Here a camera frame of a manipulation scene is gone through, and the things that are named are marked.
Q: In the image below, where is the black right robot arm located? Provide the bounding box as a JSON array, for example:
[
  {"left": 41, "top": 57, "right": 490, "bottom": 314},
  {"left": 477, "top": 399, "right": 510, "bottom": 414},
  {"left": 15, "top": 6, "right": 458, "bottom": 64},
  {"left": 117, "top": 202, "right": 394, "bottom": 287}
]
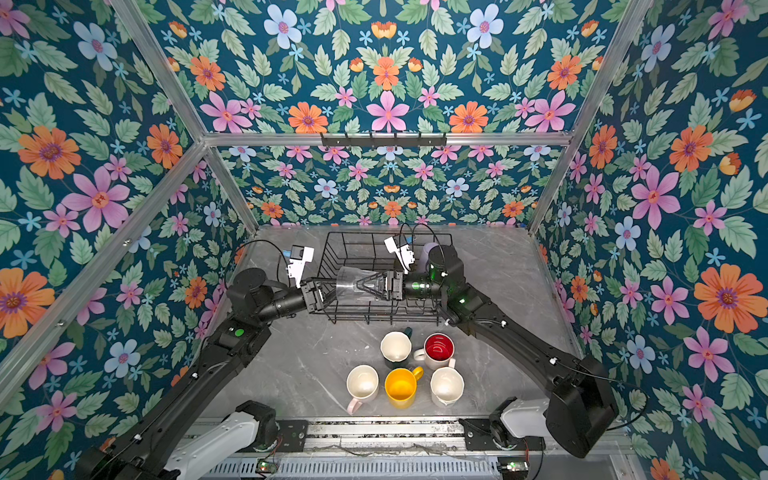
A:
[{"left": 349, "top": 246, "right": 618, "bottom": 458}]

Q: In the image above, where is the white mug red inside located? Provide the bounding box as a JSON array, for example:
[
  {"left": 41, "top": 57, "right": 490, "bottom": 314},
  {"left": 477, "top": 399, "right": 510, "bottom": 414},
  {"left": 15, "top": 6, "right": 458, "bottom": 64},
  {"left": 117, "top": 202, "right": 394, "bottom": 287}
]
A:
[{"left": 412, "top": 333, "right": 455, "bottom": 370}]

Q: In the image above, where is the cream mug pink handle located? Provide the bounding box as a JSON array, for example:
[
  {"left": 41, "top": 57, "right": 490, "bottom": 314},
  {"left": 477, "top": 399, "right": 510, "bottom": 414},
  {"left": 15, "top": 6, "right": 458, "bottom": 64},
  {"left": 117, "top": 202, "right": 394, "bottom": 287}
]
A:
[{"left": 346, "top": 365, "right": 379, "bottom": 415}]

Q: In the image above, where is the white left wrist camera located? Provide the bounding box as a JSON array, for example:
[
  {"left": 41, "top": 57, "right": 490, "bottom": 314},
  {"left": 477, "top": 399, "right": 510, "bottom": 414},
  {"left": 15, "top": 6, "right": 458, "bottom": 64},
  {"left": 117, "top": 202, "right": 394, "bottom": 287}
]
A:
[{"left": 287, "top": 245, "right": 315, "bottom": 287}]

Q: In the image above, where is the aluminium frame post right rear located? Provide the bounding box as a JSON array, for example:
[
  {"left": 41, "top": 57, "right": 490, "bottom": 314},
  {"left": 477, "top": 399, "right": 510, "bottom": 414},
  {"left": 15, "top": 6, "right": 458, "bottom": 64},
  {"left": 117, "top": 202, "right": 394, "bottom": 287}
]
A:
[{"left": 528, "top": 0, "right": 653, "bottom": 237}]

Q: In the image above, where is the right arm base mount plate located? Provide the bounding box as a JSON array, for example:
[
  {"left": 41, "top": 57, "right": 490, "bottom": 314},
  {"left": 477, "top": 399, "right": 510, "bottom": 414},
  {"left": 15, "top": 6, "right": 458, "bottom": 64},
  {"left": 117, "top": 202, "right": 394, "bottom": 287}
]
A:
[{"left": 459, "top": 418, "right": 546, "bottom": 452}]

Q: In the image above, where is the aluminium frame post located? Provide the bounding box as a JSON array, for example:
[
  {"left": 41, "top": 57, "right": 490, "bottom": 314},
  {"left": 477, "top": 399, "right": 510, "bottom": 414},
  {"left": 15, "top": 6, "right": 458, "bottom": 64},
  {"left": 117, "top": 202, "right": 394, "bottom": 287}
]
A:
[
  {"left": 112, "top": 1, "right": 258, "bottom": 236},
  {"left": 528, "top": 0, "right": 653, "bottom": 237}
]

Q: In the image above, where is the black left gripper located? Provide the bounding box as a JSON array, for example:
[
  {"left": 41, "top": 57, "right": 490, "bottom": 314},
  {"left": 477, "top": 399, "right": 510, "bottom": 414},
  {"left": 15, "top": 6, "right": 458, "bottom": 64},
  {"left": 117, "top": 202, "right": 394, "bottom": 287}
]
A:
[{"left": 253, "top": 274, "right": 350, "bottom": 326}]

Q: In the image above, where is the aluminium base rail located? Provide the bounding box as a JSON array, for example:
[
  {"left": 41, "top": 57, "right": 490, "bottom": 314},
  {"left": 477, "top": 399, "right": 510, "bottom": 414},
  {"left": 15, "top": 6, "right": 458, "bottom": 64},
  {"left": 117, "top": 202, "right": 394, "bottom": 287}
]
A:
[{"left": 180, "top": 416, "right": 646, "bottom": 479}]

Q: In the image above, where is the black hook rail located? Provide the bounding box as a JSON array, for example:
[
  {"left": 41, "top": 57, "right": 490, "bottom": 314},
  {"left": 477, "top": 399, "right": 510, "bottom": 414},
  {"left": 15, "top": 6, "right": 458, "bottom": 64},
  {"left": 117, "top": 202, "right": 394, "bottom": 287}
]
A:
[{"left": 320, "top": 133, "right": 448, "bottom": 148}]

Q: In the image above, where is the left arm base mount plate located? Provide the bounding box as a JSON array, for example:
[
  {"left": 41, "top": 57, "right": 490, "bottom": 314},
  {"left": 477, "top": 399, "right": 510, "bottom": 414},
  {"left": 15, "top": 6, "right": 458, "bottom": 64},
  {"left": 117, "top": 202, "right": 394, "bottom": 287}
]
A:
[{"left": 238, "top": 420, "right": 309, "bottom": 455}]

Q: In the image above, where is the clear glass cup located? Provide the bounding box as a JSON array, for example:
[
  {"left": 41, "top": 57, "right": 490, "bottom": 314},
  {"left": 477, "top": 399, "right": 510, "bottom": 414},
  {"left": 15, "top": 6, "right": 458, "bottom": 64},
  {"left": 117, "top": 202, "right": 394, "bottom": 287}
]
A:
[{"left": 335, "top": 266, "right": 388, "bottom": 304}]

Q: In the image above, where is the black wire dish rack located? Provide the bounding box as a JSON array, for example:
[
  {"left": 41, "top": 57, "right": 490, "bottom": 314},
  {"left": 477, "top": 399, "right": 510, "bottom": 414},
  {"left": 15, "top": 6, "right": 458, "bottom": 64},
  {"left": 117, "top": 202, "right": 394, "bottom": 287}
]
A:
[{"left": 315, "top": 227, "right": 455, "bottom": 324}]

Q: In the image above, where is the yellow mug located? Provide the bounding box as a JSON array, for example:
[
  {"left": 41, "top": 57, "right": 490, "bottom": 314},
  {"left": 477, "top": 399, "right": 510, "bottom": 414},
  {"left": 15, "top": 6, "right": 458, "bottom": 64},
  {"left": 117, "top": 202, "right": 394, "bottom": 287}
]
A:
[{"left": 384, "top": 367, "right": 424, "bottom": 410}]

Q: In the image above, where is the dark green mug white inside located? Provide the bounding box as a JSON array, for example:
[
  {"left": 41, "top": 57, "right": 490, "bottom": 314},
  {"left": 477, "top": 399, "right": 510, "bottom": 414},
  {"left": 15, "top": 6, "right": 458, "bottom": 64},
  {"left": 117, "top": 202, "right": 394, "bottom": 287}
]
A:
[{"left": 380, "top": 327, "right": 413, "bottom": 369}]

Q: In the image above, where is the lilac plastic cup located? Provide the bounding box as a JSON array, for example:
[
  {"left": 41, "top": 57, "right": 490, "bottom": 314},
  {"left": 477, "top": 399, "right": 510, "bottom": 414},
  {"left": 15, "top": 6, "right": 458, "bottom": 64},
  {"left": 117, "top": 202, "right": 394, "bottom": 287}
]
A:
[{"left": 418, "top": 241, "right": 445, "bottom": 273}]

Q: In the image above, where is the aluminium frame post left rear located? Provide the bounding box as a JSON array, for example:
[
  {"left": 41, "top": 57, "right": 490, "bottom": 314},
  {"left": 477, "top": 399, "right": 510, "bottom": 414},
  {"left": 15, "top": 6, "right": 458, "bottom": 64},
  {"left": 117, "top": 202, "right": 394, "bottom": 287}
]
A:
[{"left": 112, "top": 1, "right": 258, "bottom": 236}]

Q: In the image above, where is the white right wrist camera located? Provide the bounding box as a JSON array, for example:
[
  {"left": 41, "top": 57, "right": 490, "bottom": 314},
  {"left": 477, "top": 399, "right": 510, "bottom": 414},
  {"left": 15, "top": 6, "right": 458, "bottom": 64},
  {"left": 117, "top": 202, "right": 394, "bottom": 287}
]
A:
[{"left": 384, "top": 236, "right": 416, "bottom": 274}]

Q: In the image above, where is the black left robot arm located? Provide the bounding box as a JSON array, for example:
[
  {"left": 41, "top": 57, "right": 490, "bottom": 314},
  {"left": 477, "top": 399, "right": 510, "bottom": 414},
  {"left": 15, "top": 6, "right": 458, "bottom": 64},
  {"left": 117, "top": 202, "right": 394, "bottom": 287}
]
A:
[{"left": 75, "top": 268, "right": 335, "bottom": 479}]

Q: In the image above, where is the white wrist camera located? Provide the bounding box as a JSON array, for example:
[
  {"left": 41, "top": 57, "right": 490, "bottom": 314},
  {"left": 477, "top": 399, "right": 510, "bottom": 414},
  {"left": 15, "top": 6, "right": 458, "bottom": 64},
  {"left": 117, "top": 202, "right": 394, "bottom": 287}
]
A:
[
  {"left": 287, "top": 245, "right": 315, "bottom": 287},
  {"left": 384, "top": 236, "right": 416, "bottom": 274}
]

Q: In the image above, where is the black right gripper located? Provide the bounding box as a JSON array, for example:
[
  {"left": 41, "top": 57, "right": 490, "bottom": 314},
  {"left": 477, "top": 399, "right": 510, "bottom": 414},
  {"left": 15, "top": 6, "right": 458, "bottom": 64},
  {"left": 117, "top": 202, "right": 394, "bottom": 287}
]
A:
[{"left": 360, "top": 269, "right": 450, "bottom": 307}]

